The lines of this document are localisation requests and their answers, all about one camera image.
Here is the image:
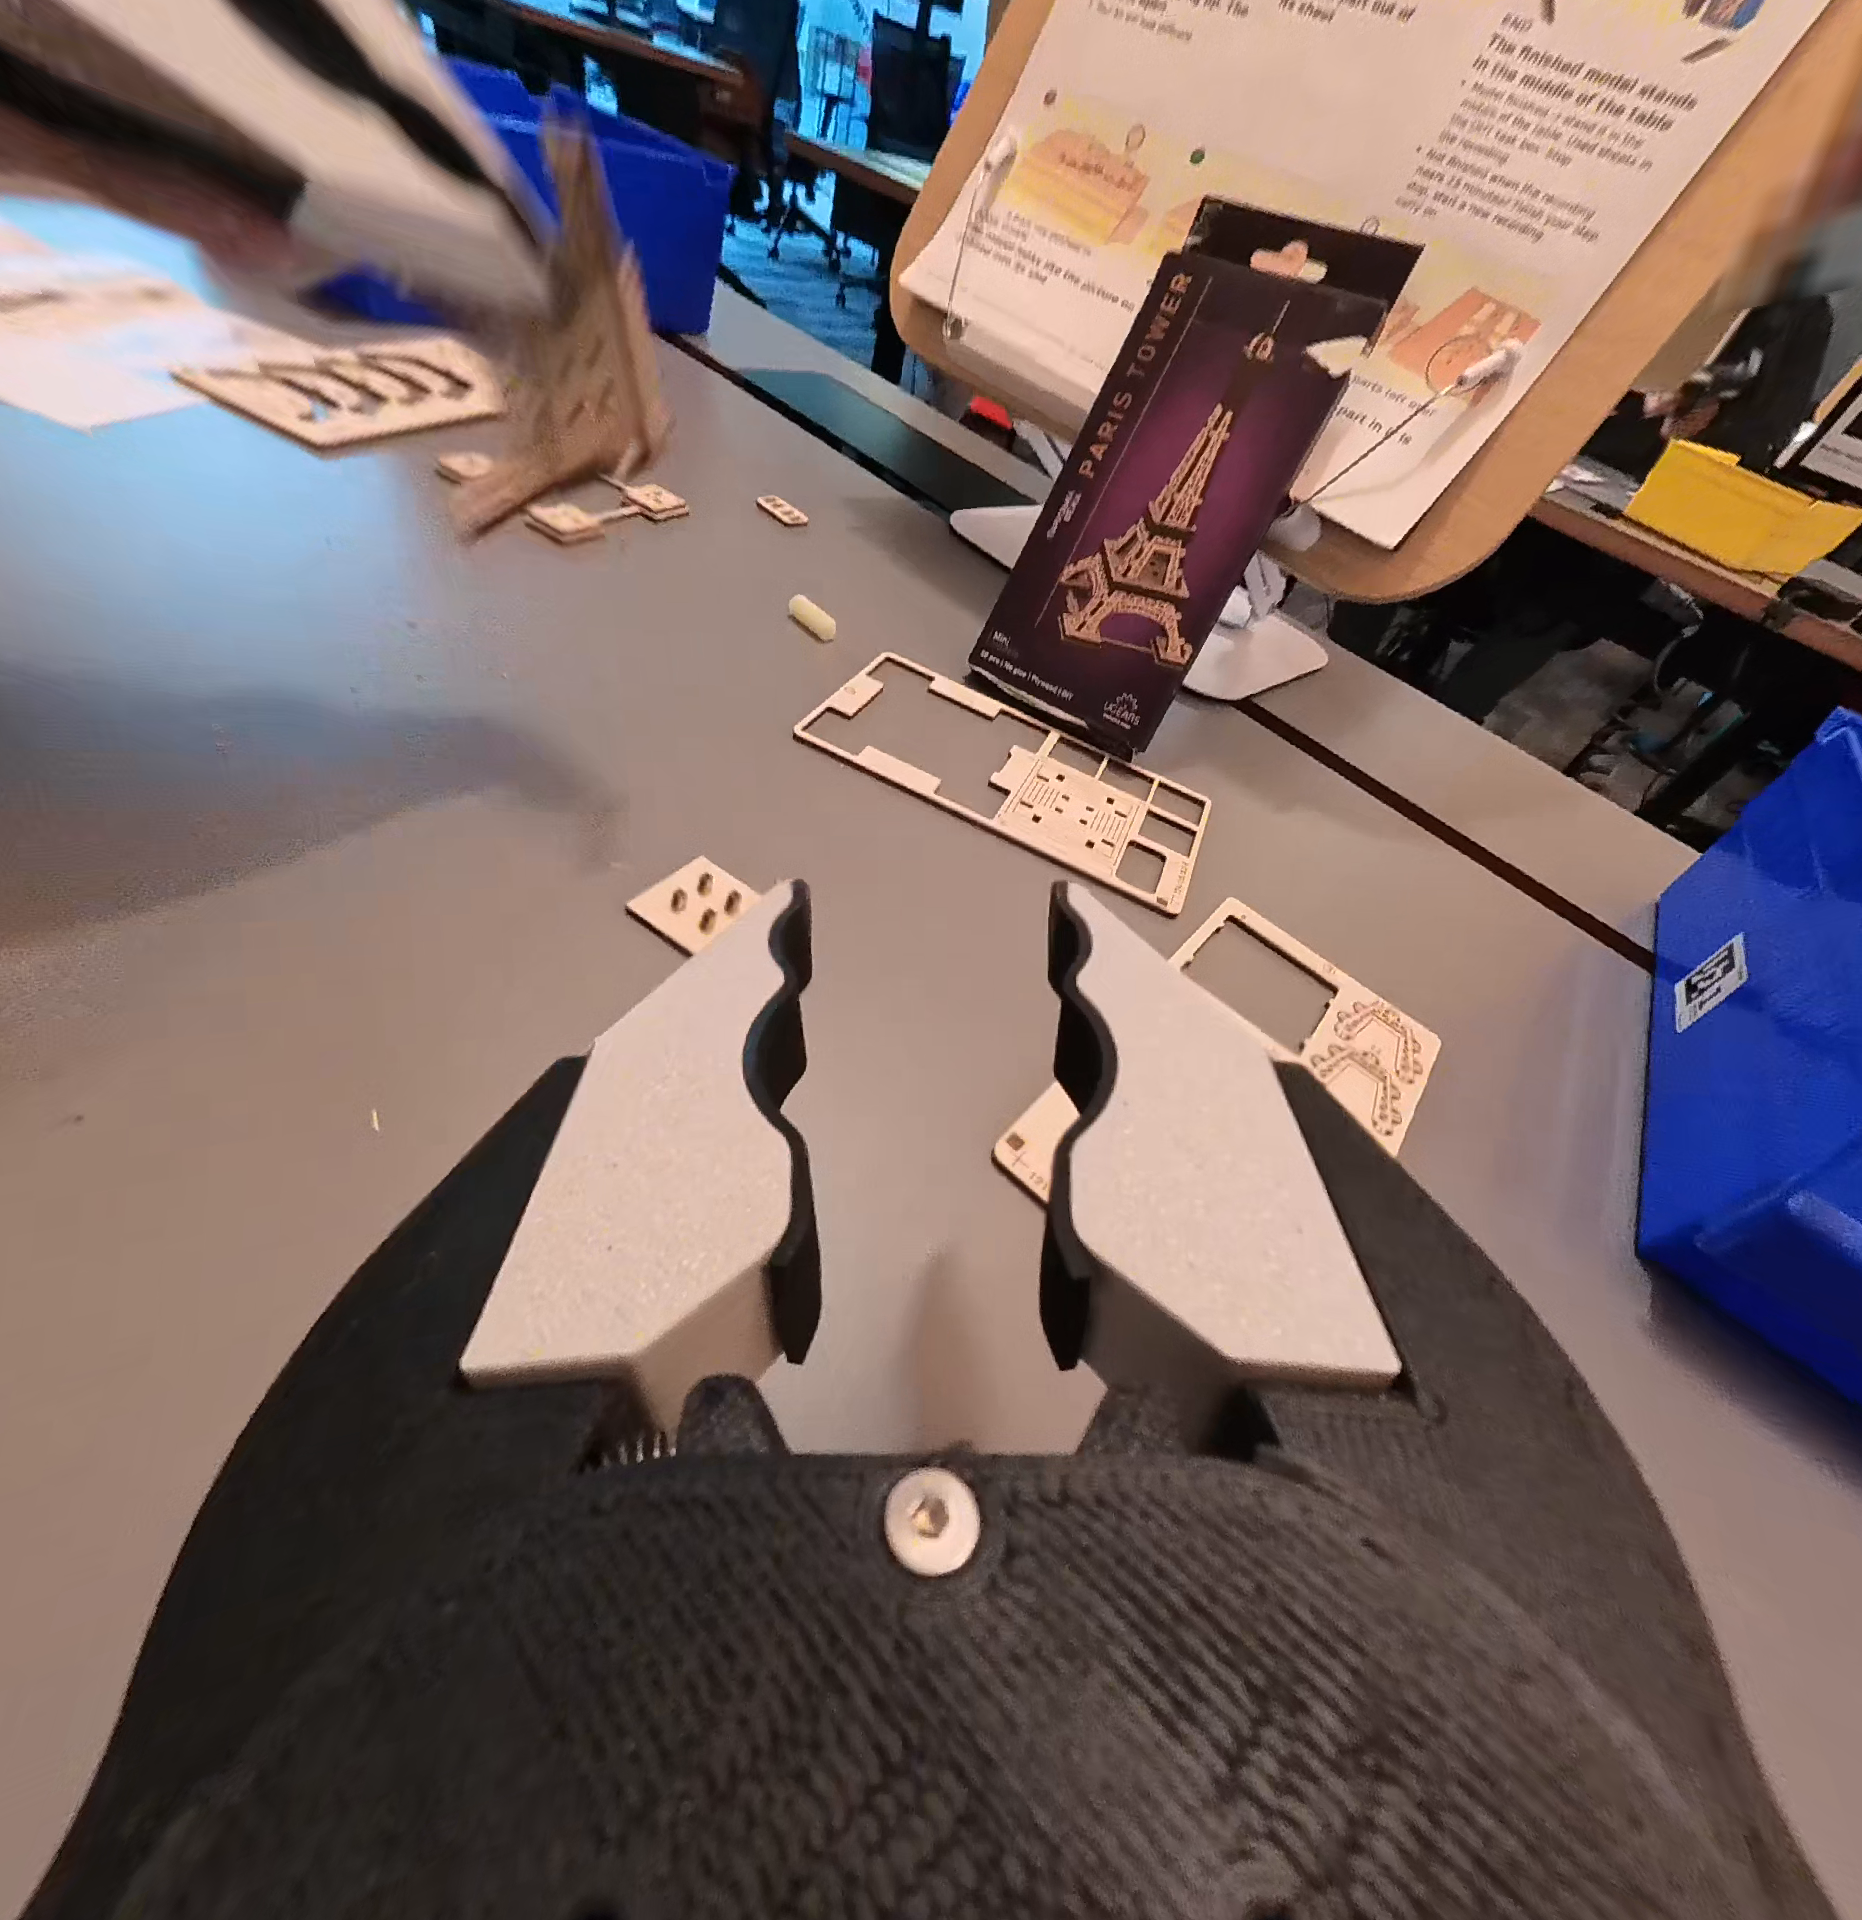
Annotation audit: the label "white tipped wire clip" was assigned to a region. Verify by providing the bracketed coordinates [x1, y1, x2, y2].
[943, 132, 1022, 344]
[1293, 336, 1527, 513]

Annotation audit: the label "wooden sheet with dotted pieces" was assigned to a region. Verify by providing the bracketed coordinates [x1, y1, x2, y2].
[994, 896, 1442, 1204]

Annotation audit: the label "purple tower kit box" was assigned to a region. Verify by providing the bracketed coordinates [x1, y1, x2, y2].
[969, 194, 1427, 759]

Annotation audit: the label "grey desk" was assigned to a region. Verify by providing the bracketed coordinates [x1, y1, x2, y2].
[0, 187, 1862, 1920]

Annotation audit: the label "four-hole wooden piece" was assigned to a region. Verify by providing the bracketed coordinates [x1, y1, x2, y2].
[626, 856, 764, 956]

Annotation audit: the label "wooden sheet with curved cutouts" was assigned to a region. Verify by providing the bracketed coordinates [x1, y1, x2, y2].
[173, 336, 508, 450]

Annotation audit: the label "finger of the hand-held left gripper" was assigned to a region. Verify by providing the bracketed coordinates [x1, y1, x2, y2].
[0, 0, 562, 317]

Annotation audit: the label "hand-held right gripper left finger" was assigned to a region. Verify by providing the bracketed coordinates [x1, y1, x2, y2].
[461, 878, 825, 1430]

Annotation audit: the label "wooden tower model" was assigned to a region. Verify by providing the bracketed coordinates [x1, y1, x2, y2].
[455, 132, 673, 537]

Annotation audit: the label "instruction sheet on board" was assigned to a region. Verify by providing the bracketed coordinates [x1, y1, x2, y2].
[889, 0, 1862, 605]

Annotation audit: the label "wooden sheet with rectangular cutouts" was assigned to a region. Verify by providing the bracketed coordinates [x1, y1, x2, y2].
[792, 652, 1213, 917]

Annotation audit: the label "blue labelled storage bin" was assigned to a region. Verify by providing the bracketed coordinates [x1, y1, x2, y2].
[1633, 704, 1862, 1425]

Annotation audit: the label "linked square wooden pieces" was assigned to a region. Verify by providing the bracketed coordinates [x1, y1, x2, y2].
[433, 449, 695, 548]

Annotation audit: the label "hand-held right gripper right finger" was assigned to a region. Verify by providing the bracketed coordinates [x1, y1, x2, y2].
[1040, 878, 1409, 1439]

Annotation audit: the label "black white marker tag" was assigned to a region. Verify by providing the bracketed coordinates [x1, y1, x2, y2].
[1773, 342, 1862, 506]

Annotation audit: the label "white paper leaflet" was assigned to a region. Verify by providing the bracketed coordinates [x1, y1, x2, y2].
[0, 194, 322, 434]

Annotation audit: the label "yellow storage bin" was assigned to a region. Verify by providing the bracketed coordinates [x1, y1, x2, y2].
[1622, 439, 1862, 580]

